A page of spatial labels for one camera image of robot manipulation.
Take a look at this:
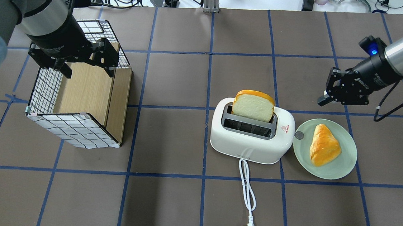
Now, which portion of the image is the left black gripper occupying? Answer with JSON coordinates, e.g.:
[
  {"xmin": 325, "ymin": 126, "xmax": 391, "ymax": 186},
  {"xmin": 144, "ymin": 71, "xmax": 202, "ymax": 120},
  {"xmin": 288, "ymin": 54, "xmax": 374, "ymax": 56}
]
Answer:
[{"xmin": 28, "ymin": 29, "xmax": 119, "ymax": 79}]

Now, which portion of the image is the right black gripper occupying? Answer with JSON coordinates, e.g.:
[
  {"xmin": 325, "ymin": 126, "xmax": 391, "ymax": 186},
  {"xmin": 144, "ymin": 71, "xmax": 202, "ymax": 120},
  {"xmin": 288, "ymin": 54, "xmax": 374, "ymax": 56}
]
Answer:
[{"xmin": 317, "ymin": 56, "xmax": 399, "ymax": 107}]

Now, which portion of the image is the white two-slot toaster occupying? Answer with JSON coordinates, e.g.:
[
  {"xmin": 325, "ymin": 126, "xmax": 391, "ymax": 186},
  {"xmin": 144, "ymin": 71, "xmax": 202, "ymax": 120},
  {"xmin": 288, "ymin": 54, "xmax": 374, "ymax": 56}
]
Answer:
[{"xmin": 209, "ymin": 98, "xmax": 295, "ymax": 164}]

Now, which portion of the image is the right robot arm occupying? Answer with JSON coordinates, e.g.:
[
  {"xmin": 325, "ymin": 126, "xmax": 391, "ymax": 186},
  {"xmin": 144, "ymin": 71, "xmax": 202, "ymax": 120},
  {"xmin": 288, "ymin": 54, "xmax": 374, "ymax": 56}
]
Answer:
[{"xmin": 317, "ymin": 36, "xmax": 403, "ymax": 106}]

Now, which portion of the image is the toast slice in toaster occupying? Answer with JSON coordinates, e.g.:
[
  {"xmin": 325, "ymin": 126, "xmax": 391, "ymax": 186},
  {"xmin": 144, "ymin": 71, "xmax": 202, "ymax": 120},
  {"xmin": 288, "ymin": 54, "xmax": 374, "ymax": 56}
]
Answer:
[{"xmin": 231, "ymin": 89, "xmax": 275, "ymax": 122}]

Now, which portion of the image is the triangular bread on plate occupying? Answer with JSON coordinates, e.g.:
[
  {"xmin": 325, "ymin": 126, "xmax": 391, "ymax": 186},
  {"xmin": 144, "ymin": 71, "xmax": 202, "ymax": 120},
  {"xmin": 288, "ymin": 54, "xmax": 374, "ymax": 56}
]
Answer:
[{"xmin": 309, "ymin": 124, "xmax": 342, "ymax": 167}]

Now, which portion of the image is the light green plate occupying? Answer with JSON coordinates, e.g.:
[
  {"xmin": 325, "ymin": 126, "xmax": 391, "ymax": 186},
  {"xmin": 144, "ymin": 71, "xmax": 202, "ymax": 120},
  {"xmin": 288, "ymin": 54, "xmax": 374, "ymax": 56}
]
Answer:
[{"xmin": 293, "ymin": 119, "xmax": 357, "ymax": 180}]

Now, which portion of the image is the wire basket with wooden shelves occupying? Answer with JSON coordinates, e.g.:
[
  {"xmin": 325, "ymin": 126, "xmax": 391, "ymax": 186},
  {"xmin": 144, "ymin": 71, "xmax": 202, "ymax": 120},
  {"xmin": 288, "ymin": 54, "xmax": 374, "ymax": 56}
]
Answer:
[{"xmin": 25, "ymin": 20, "xmax": 132, "ymax": 149}]

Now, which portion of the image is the white toaster power cable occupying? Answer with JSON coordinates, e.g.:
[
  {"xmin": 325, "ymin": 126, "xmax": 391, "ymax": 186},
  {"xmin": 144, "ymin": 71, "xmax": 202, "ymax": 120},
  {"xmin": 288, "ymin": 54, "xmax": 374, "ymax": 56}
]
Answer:
[{"xmin": 233, "ymin": 159, "xmax": 262, "ymax": 226}]

